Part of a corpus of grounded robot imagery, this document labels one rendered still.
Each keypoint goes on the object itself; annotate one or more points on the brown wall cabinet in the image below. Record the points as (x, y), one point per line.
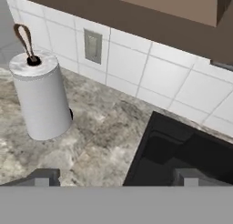
(145, 12)

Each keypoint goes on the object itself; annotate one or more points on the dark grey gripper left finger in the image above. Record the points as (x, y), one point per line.
(45, 176)

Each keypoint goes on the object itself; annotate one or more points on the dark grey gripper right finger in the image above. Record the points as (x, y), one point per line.
(188, 176)

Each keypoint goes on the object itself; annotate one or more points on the grey wall socket plate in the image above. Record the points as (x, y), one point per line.
(93, 46)

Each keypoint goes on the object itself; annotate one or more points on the white paper towel roll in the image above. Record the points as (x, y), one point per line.
(42, 97)

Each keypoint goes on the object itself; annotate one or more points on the black hob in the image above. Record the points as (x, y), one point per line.
(185, 151)

